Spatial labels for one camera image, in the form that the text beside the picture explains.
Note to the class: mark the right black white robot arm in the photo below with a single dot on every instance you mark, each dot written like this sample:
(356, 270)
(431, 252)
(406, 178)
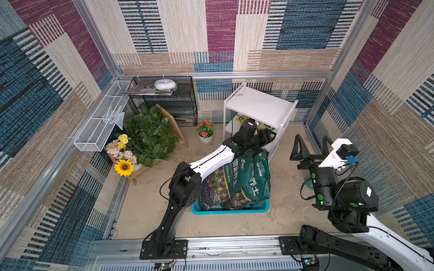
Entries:
(351, 203)

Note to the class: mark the white wire wall basket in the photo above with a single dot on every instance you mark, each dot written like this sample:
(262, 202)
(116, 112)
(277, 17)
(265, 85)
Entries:
(97, 129)

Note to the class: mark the wooden plant stand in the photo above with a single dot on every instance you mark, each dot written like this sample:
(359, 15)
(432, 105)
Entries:
(175, 129)

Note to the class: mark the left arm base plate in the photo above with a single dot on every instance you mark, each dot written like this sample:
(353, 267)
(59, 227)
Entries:
(176, 248)

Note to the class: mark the white three-tier shelf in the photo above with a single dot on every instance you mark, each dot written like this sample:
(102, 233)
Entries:
(263, 108)

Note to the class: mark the green leafy plant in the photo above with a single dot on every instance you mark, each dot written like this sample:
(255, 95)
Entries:
(150, 136)

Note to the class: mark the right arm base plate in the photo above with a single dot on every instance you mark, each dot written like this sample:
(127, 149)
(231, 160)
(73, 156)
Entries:
(288, 245)

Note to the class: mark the black wire shelf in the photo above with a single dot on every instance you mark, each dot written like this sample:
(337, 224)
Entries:
(181, 104)

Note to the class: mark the magazine on black shelf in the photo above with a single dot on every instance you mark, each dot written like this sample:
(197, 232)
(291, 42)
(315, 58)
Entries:
(148, 90)

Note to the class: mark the sunflower bouquet in pot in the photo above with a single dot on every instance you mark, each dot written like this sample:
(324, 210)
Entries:
(125, 160)

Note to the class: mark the teal round canister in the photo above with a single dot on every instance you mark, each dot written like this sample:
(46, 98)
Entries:
(308, 183)

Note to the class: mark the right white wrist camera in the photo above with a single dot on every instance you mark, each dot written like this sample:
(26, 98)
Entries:
(342, 153)

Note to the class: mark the white round device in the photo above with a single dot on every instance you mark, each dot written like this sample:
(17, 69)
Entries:
(165, 84)

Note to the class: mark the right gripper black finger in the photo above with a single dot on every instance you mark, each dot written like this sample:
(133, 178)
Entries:
(326, 143)
(300, 150)

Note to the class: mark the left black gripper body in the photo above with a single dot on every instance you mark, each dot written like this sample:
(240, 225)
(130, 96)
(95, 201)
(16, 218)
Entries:
(260, 140)

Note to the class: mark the green soil bag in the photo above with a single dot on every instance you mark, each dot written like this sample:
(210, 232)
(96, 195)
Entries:
(259, 188)
(223, 188)

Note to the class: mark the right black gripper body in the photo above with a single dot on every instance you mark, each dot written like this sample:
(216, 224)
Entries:
(312, 162)

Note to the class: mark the pink flowers white pot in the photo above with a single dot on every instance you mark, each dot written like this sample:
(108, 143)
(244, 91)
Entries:
(205, 130)

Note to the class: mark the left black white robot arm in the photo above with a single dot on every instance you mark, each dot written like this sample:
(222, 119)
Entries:
(185, 186)

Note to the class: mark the aluminium front rail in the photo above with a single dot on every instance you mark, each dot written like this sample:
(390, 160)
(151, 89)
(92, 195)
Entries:
(242, 253)

